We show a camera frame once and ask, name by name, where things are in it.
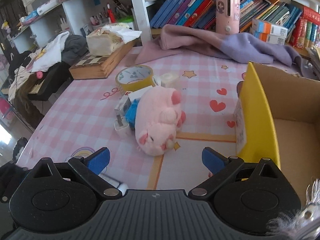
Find yellow cardboard box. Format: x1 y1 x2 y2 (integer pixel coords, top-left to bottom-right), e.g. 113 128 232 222
234 62 319 204

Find pink cylindrical dispenser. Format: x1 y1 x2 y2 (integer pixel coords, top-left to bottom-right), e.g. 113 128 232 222
216 0 240 35

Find pink plush pig toy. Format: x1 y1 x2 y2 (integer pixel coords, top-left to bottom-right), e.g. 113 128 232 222
135 86 185 157

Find beige tissue pack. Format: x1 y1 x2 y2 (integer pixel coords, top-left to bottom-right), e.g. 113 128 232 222
86 23 142 56

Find yellow tape roll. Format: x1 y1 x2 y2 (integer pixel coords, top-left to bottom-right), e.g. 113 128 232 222
115 65 155 94

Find row of leaning books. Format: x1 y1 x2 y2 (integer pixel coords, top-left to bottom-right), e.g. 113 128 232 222
150 0 303 31

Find red dictionary books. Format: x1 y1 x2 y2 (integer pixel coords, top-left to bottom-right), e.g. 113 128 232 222
289 5 319 49

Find blue small item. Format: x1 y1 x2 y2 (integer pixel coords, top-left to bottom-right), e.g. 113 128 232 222
125 99 139 130

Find wooden chess board box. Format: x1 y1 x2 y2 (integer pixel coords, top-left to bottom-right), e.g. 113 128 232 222
69 39 137 80

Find white power adapter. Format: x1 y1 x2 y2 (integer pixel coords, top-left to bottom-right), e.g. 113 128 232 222
114 115 132 139

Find white bookshelf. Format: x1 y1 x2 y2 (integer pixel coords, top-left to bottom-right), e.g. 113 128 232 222
10 0 320 55

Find white charger block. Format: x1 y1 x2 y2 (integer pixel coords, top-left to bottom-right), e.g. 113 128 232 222
128 86 152 103

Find small white red box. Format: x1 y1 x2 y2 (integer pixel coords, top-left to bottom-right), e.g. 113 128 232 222
114 95 131 116

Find pink purple cloth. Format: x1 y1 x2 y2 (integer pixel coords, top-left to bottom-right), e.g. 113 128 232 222
133 24 302 67

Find cream square bottle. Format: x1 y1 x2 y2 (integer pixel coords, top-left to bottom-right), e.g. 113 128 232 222
160 73 180 89

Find dark grey garment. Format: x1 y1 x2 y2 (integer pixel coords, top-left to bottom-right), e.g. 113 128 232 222
61 35 88 66

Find white t-shirt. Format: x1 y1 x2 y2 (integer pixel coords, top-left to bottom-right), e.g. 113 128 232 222
26 31 70 73

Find orange white medicine box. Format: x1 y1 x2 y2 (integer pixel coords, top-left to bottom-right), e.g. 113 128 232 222
250 18 288 45

